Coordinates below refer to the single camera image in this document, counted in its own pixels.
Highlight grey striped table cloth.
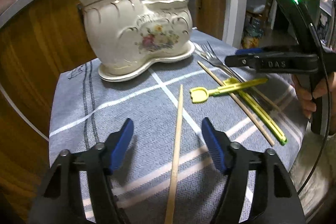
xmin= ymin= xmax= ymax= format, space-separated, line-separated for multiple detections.
xmin=48 ymin=28 xmax=308 ymax=224

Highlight yellow-green folding chopsticks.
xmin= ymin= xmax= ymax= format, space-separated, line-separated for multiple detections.
xmin=223 ymin=77 xmax=288 ymax=145

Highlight wooden chair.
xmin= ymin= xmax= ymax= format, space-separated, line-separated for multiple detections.
xmin=246 ymin=0 xmax=273 ymax=28

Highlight silver fork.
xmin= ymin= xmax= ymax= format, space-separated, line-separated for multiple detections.
xmin=201 ymin=42 xmax=244 ymax=82

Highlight yellow-green plastic spoon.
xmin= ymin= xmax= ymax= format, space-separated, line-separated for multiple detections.
xmin=190 ymin=78 xmax=268 ymax=103

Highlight person's hand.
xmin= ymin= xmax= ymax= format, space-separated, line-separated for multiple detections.
xmin=291 ymin=72 xmax=335 ymax=118

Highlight cream ceramic double utensil holder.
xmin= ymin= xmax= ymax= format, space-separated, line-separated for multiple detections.
xmin=79 ymin=0 xmax=195 ymax=82

